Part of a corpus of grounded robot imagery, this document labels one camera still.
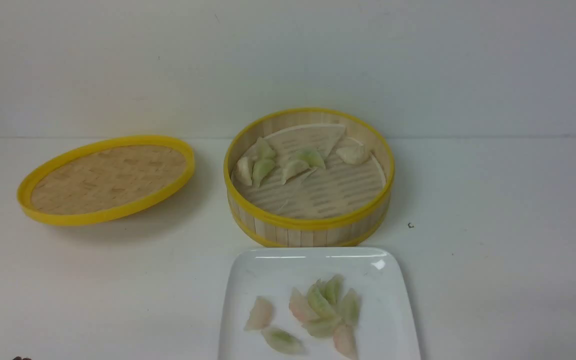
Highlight green dumpling plate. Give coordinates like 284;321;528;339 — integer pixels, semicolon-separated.
302;316;343;338
337;288;361;327
306;281;338;319
317;274;345;306
260;326;306;355

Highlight pink white dumpling plate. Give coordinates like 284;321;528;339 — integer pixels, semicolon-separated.
243;296;275;331

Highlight pale green dumpling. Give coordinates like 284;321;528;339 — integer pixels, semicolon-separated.
254;137;277;160

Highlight white dumpling steamer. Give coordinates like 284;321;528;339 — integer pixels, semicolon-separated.
335;144;371;166

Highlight white steamer liner cloth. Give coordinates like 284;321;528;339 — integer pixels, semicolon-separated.
230;124;386;219

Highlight green dumpling plate top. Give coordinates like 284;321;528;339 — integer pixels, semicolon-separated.
317;274;345;306

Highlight woven bamboo steamer lid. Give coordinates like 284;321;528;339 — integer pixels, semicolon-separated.
16;135;195;227

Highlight white dumpling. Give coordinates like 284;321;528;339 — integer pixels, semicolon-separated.
234;156;254;187

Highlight bamboo steamer basket yellow rims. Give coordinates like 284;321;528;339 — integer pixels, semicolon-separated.
223;107;396;248

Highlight white square plate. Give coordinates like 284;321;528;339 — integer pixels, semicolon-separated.
217;247;421;360

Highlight green dumpling steamer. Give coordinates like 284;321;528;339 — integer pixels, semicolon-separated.
281;148;327;185

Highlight green dumpling plate bottom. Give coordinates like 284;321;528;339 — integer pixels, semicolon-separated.
260;326;306;355

